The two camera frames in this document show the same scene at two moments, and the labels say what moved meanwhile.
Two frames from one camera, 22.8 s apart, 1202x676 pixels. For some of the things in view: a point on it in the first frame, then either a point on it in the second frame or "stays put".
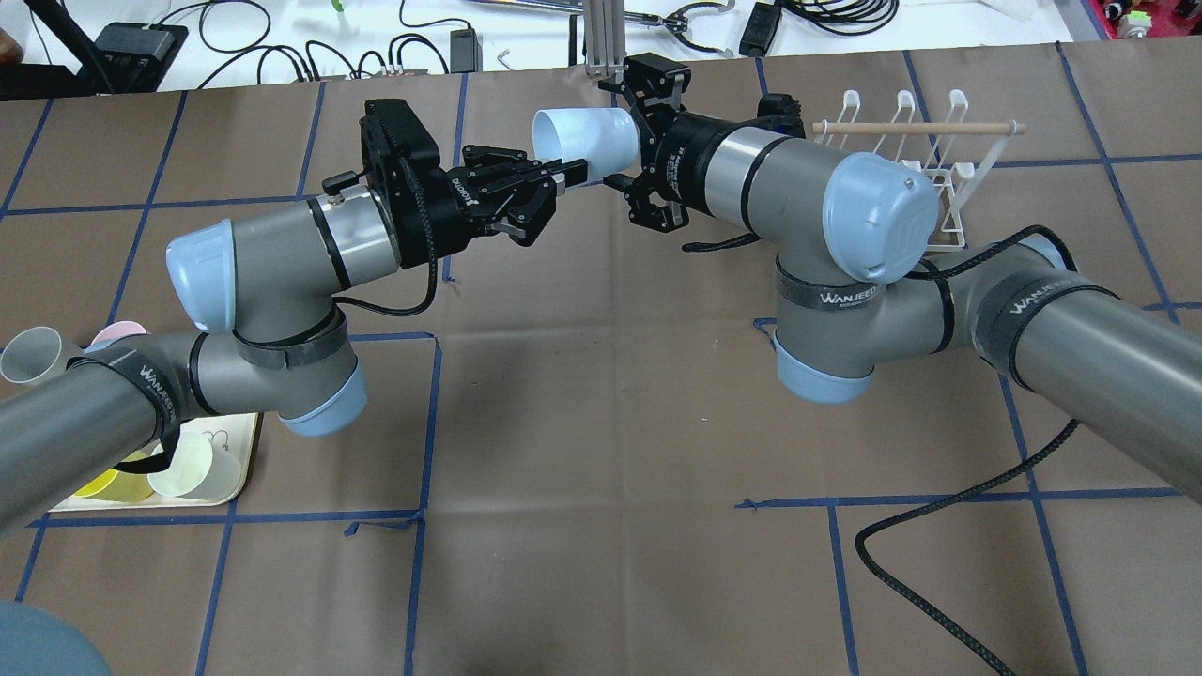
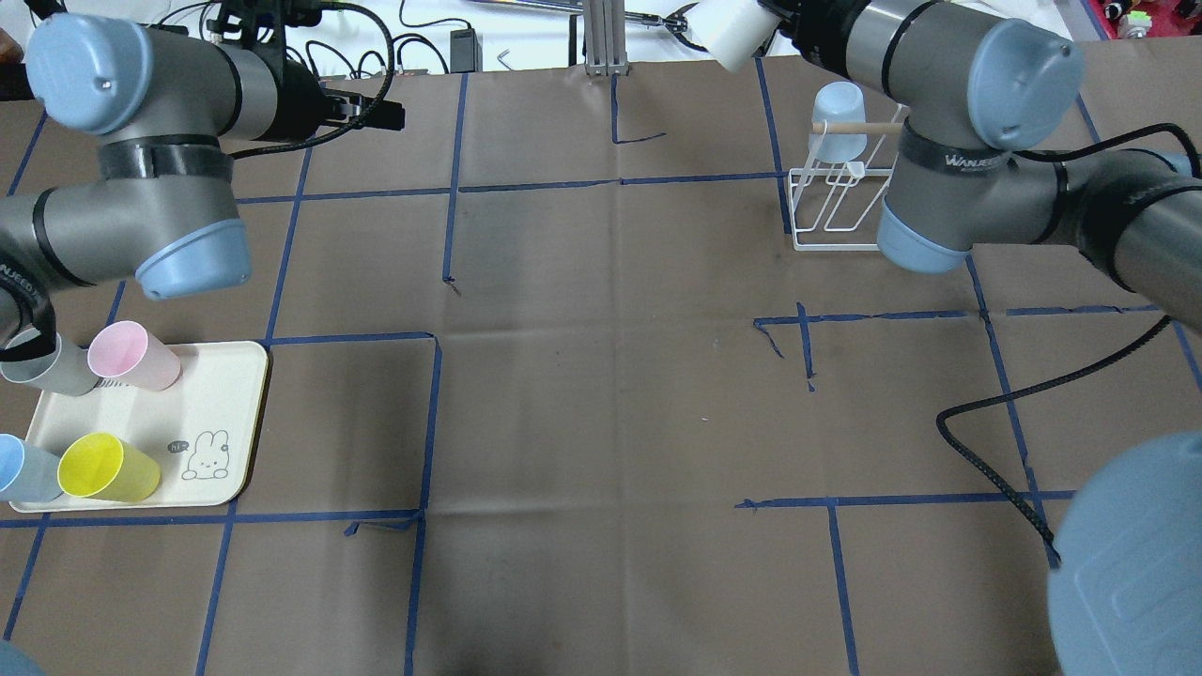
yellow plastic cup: [119, 485] stays put
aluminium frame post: [605, 38] stays put
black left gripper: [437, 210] → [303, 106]
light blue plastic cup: [608, 139] → [840, 101]
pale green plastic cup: [203, 468] → [732, 31]
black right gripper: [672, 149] → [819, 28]
